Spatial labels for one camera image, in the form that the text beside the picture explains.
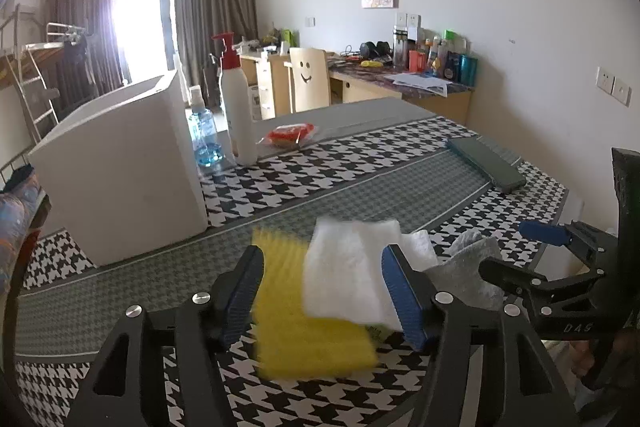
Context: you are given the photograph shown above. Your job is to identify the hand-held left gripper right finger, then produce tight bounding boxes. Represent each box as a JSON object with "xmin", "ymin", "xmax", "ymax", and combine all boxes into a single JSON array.
[{"xmin": 381, "ymin": 244, "xmax": 581, "ymax": 427}]

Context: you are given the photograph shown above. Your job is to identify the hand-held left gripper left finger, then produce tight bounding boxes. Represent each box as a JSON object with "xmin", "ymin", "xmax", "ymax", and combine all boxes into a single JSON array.
[{"xmin": 65, "ymin": 245, "xmax": 265, "ymax": 427}]

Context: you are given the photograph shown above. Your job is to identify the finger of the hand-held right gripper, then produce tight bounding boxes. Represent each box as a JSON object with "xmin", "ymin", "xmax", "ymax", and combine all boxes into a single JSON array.
[
  {"xmin": 478, "ymin": 258, "xmax": 608, "ymax": 300},
  {"xmin": 519, "ymin": 221, "xmax": 621, "ymax": 260}
]

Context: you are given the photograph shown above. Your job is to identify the grey sock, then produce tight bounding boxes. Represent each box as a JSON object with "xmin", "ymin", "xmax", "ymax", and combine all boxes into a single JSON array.
[{"xmin": 425, "ymin": 229, "xmax": 503, "ymax": 313}]

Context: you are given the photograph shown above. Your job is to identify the yellow cloth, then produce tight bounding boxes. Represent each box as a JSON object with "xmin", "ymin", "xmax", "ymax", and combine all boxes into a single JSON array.
[{"xmin": 251, "ymin": 227, "xmax": 378, "ymax": 378}]

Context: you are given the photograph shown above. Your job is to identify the white tissue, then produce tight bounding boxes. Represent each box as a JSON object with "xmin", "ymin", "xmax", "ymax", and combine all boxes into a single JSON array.
[{"xmin": 301, "ymin": 217, "xmax": 441, "ymax": 325}]

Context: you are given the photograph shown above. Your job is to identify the white foam box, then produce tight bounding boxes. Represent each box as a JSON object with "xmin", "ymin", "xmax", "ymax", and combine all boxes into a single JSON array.
[{"xmin": 28, "ymin": 69, "xmax": 208, "ymax": 267}]

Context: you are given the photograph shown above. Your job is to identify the person's right hand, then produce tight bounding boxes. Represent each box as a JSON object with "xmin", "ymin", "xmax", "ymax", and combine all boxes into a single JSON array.
[{"xmin": 570, "ymin": 342, "xmax": 601, "ymax": 380}]

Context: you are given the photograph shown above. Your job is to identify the dark green flat case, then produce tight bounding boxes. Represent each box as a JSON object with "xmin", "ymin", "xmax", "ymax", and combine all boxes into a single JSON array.
[{"xmin": 446, "ymin": 137, "xmax": 527, "ymax": 194}]

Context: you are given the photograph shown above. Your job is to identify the houndstooth tablecloth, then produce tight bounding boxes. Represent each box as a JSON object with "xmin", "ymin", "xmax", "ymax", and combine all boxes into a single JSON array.
[{"xmin": 10, "ymin": 97, "xmax": 571, "ymax": 427}]

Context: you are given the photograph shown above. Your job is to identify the clear blue spray bottle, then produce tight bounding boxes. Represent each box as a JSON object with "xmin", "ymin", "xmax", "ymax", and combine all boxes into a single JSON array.
[{"xmin": 187, "ymin": 85, "xmax": 223, "ymax": 166}]

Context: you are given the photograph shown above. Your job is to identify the red snack packet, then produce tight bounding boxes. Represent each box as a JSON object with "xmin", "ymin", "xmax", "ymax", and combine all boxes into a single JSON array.
[{"xmin": 265, "ymin": 123, "xmax": 318, "ymax": 148}]

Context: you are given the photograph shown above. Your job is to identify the white pump bottle red cap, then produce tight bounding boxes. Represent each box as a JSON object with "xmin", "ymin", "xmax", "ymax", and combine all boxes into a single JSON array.
[{"xmin": 211, "ymin": 32, "xmax": 258, "ymax": 166}]

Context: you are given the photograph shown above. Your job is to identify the printed papers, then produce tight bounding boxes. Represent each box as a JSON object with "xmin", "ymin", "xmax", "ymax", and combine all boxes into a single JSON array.
[{"xmin": 385, "ymin": 72, "xmax": 451, "ymax": 98}]

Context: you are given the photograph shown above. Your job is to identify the row of bottles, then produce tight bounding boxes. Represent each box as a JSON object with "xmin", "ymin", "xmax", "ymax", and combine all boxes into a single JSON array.
[{"xmin": 392, "ymin": 24, "xmax": 478, "ymax": 85}]

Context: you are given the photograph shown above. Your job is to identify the light wooden desk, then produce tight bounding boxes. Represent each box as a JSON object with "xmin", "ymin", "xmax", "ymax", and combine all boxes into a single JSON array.
[{"xmin": 240, "ymin": 49, "xmax": 473, "ymax": 128}]

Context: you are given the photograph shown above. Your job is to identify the wooden chair with smiley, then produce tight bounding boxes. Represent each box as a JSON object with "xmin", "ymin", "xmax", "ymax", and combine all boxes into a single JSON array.
[{"xmin": 289, "ymin": 48, "xmax": 332, "ymax": 112}]

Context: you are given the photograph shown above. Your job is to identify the blue bedding bundle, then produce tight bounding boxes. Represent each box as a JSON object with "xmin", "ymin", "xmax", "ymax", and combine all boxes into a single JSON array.
[{"xmin": 0, "ymin": 167, "xmax": 51, "ymax": 253}]

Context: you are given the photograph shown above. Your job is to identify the black headphones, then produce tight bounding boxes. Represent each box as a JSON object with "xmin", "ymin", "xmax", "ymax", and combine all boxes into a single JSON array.
[{"xmin": 360, "ymin": 41, "xmax": 393, "ymax": 58}]

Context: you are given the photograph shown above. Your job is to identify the metal bunk ladder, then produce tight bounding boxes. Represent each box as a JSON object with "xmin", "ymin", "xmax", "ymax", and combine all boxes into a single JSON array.
[{"xmin": 10, "ymin": 47, "xmax": 58, "ymax": 142}]

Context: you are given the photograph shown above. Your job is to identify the balcony glass door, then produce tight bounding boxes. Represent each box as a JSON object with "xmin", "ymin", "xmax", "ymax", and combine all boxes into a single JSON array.
[{"xmin": 111, "ymin": 0, "xmax": 178, "ymax": 85}]

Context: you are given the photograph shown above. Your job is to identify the dark hanging clothes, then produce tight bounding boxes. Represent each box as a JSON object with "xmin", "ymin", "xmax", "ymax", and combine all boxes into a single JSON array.
[{"xmin": 62, "ymin": 34, "xmax": 92, "ymax": 64}]

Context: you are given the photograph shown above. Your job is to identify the metal bunk bed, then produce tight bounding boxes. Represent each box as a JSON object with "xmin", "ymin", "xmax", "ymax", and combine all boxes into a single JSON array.
[{"xmin": 0, "ymin": 4, "xmax": 101, "ymax": 148}]

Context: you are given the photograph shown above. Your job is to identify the pair of wall sockets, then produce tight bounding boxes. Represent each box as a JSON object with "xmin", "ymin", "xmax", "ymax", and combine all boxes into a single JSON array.
[{"xmin": 395, "ymin": 12, "xmax": 421, "ymax": 42}]

